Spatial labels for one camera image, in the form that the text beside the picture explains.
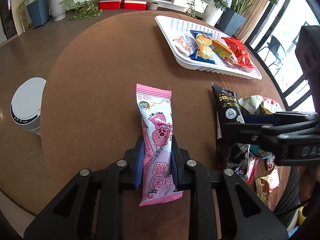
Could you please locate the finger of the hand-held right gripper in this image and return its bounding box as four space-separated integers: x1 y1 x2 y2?
241 111 312 126
222 121 313 153

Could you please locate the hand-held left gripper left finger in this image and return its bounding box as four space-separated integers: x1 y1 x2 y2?
24 135 145 240

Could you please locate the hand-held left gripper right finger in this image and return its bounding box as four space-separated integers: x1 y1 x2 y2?
171 135 289 240

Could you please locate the large white and red bag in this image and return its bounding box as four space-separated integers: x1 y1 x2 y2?
237 94 284 115

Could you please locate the colourful panda snack packet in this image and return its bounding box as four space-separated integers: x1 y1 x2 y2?
246 145 275 161

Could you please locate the black snack packet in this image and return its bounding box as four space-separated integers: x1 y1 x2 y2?
211 82 250 178

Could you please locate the pink snack packet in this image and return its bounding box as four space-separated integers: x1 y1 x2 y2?
136 84 184 207

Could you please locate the gold packet with red label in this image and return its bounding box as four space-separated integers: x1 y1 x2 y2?
255 166 280 193

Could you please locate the smooth red snack packet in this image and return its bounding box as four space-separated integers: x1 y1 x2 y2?
222 37 253 69

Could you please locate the orange snack packet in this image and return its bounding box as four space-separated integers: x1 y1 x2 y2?
212 39 238 63

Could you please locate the blue cake packet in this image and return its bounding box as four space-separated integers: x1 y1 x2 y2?
189 30 217 64

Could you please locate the clear pretzel snack packet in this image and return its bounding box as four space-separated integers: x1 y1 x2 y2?
172 34 193 56

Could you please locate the white plastic tray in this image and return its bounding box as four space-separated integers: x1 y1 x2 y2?
154 15 262 80

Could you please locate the small white and red packet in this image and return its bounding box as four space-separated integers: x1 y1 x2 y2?
247 156 261 185

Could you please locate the yellow object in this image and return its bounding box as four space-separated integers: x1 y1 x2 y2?
299 206 311 227

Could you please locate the outdoor black chair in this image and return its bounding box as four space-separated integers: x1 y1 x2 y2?
257 35 288 67

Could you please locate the black-framed glass window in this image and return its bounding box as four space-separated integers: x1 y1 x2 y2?
245 0 320 111

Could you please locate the large-leaf plant in dark pot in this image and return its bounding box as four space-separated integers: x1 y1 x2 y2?
216 0 278 37

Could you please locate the beige curtain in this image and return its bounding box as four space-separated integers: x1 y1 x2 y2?
235 0 281 43

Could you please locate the plant in smooth white pot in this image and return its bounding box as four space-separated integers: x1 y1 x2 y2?
205 0 230 26

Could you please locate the white round trash can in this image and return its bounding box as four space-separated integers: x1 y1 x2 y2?
10 77 47 137

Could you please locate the trailing plant on cabinet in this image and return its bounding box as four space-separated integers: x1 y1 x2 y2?
64 0 103 22

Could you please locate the plant in white ribbed pot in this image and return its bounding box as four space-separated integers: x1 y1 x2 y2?
49 0 70 22

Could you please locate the tall plant in blue pot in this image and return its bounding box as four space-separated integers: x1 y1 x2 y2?
17 0 51 29

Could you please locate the black cable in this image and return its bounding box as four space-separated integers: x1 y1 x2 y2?
274 199 308 213

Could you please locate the black wall panel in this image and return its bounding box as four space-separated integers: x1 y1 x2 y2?
0 0 18 40

